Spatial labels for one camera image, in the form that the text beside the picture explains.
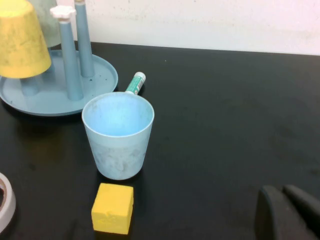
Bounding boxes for yellow plastic cup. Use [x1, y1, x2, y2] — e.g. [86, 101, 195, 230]
[0, 0, 53, 79]

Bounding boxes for pale green plastic cup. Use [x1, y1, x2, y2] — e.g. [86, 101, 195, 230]
[27, 0, 62, 48]

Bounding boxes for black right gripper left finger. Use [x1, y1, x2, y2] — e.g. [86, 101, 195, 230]
[254, 184, 313, 240]

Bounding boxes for light blue plastic cup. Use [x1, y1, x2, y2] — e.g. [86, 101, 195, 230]
[81, 91, 155, 181]

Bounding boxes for yellow foam cube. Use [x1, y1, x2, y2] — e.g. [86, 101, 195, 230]
[91, 182, 135, 235]

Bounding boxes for green and white glue stick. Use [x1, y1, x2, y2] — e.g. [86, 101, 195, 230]
[124, 71, 147, 96]

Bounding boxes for white adhesive tape roll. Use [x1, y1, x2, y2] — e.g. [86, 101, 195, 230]
[0, 171, 17, 232]

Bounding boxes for blue cup stand with posts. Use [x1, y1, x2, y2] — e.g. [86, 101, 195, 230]
[0, 0, 119, 117]

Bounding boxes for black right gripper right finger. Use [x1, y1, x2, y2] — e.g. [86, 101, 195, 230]
[283, 184, 320, 240]

